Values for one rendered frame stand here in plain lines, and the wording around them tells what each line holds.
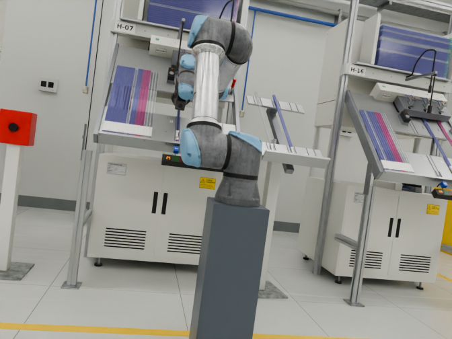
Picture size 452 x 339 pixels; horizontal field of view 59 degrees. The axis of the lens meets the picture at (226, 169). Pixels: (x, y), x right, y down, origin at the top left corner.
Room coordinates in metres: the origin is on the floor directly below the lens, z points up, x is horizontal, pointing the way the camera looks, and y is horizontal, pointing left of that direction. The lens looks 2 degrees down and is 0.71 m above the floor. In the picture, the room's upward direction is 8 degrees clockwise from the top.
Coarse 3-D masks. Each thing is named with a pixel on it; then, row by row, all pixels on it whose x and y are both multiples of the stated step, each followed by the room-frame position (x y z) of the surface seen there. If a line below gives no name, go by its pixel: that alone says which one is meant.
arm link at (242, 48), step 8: (240, 24) 1.42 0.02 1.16; (240, 32) 1.40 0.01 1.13; (248, 32) 1.44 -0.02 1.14; (240, 40) 1.40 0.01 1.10; (248, 40) 1.43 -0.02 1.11; (232, 48) 1.41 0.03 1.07; (240, 48) 1.42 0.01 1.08; (248, 48) 1.44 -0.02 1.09; (224, 56) 1.57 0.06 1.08; (232, 56) 1.47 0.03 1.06; (240, 56) 1.46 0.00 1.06; (248, 56) 1.49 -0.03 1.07; (224, 64) 1.57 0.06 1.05; (232, 64) 1.54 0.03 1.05; (240, 64) 1.52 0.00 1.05; (224, 72) 1.61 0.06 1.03; (232, 72) 1.59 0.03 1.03; (224, 80) 1.65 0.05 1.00; (224, 88) 1.73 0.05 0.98; (224, 96) 1.80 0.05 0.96
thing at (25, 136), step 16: (0, 112) 1.87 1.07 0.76; (16, 112) 1.88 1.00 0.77; (0, 128) 1.87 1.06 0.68; (16, 128) 1.87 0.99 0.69; (32, 128) 1.93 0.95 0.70; (16, 144) 1.88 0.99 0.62; (32, 144) 1.96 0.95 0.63; (16, 160) 1.90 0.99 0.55; (16, 176) 1.90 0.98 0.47; (16, 192) 1.93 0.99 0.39; (0, 208) 1.89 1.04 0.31; (16, 208) 1.95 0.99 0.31; (0, 224) 1.90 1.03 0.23; (0, 240) 1.90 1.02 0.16; (0, 256) 1.90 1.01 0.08; (0, 272) 1.87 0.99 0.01; (16, 272) 1.90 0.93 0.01
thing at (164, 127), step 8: (104, 112) 1.94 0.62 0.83; (160, 120) 2.00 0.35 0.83; (168, 120) 2.01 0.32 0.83; (176, 120) 2.02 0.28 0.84; (184, 120) 2.03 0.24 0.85; (152, 128) 1.95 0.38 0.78; (160, 128) 1.96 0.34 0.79; (168, 128) 1.97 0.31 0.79; (224, 128) 2.06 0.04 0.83; (232, 128) 2.08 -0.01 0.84; (152, 136) 1.92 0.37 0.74; (160, 136) 1.93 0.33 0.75; (168, 136) 1.94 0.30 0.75
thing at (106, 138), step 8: (104, 136) 1.84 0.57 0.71; (112, 136) 1.84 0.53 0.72; (120, 136) 1.85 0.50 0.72; (128, 136) 1.85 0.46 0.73; (136, 136) 1.86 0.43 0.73; (112, 144) 1.88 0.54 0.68; (120, 144) 1.89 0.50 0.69; (128, 144) 1.89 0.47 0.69; (136, 144) 1.89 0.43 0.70; (144, 144) 1.89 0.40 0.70; (152, 144) 1.89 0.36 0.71; (160, 144) 1.89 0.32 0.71; (168, 144) 1.90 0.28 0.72; (176, 144) 1.90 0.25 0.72
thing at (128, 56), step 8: (120, 48) 2.29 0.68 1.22; (128, 48) 2.31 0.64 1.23; (136, 48) 2.32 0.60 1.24; (120, 56) 2.24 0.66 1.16; (128, 56) 2.26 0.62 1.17; (136, 56) 2.28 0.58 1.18; (144, 56) 2.29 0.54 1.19; (152, 56) 2.31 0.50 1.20; (160, 56) 2.33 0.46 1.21; (120, 64) 2.20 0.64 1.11; (128, 64) 2.22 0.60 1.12; (136, 64) 2.23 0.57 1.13; (144, 64) 2.25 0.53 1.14; (152, 64) 2.27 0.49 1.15; (160, 64) 2.28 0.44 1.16; (168, 64) 2.30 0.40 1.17; (160, 72) 2.24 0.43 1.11; (112, 80) 2.10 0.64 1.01; (160, 80) 2.19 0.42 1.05; (232, 80) 2.34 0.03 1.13; (160, 88) 2.15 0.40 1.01; (168, 88) 2.17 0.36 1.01; (232, 96) 2.25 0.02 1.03
